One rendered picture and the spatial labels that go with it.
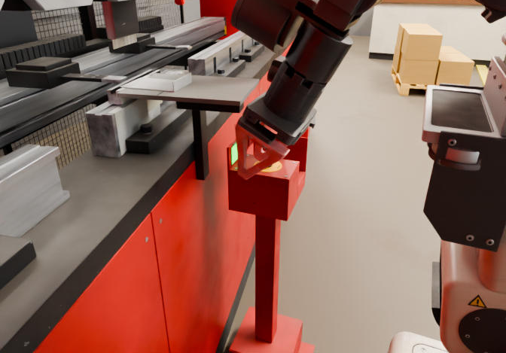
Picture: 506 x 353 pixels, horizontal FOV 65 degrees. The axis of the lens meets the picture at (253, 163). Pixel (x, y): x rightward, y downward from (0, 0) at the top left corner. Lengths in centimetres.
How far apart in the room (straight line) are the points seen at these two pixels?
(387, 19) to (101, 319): 612
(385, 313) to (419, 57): 331
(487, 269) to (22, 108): 95
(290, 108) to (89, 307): 40
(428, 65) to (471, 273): 402
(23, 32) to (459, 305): 134
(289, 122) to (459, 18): 605
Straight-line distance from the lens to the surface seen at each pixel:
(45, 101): 108
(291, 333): 146
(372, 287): 186
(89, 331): 66
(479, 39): 652
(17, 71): 106
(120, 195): 73
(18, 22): 145
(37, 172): 68
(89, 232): 64
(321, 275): 186
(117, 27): 90
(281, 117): 45
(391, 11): 647
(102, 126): 86
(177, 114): 101
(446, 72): 472
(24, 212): 67
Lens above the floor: 123
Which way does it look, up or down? 26 degrees down
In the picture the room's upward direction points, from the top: straight up
